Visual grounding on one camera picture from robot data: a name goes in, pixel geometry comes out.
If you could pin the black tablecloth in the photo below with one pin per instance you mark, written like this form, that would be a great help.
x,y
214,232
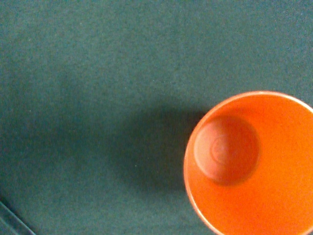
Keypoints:
x,y
99,97

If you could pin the red plastic cup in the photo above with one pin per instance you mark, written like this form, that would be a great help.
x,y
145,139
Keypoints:
x,y
248,166

